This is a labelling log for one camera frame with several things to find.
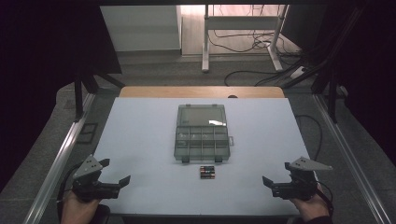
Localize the long black floor cable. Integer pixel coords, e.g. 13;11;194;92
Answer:
223;59;304;88

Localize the clear grey compartment storage box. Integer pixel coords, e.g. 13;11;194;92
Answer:
173;104;235;164

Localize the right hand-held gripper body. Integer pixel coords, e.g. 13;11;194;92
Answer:
270;156;333;202

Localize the white cabinet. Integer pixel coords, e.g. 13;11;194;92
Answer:
99;5;183;52

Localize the dark floor outlet plate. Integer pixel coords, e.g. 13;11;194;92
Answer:
76;122;99;145

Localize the person's left hand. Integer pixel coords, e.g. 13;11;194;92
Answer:
60;189;101;224

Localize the person's right hand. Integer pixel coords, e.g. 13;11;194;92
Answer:
289;184;332;224

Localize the tangle of black floor cables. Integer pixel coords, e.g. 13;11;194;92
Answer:
207;4;303;58

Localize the white power strip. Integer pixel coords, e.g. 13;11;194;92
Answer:
290;65;308;79

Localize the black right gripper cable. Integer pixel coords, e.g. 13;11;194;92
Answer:
316;180;334;217

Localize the thin black cable loop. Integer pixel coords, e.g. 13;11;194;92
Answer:
294;114;323;162

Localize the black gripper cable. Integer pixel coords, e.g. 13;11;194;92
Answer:
316;180;334;217
56;161;84;222

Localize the aluminium rail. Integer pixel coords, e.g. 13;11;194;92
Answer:
22;92;96;224
312;92;392;224

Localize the black metal stand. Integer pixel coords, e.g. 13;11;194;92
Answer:
73;72;126;122
280;5;366;124

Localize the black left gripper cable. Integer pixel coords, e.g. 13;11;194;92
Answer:
56;161;84;222

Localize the white desk frame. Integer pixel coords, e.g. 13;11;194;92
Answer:
201;4;290;74

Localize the dark curtain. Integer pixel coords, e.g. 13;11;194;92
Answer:
281;0;396;167
0;0;123;193

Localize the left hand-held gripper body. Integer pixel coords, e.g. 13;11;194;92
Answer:
72;154;121;203

